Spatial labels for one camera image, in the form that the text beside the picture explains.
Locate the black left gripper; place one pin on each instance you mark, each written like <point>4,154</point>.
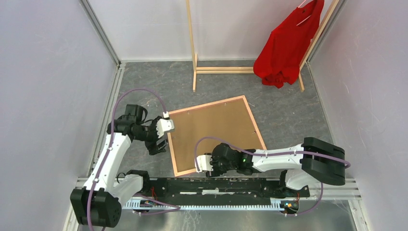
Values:
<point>153,147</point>

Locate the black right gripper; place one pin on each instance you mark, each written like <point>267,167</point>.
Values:
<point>215,173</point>

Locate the pink wooden picture frame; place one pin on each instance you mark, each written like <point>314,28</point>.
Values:
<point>251,121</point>

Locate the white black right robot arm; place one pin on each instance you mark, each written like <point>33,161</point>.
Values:
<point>312,161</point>

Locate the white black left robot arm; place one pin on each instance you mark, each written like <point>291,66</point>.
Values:
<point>99,202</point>

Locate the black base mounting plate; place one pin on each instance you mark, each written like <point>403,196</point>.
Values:
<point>220,191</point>

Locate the red t-shirt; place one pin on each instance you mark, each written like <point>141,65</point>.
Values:
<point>280,59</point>

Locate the pink clothes hanger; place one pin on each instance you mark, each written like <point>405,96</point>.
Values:
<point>306,13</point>

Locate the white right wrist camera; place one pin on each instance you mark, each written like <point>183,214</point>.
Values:
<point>203,163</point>

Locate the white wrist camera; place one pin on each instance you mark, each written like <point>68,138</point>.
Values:
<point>164,125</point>
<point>203,163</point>

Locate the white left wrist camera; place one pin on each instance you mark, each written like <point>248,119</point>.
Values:
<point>164,125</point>

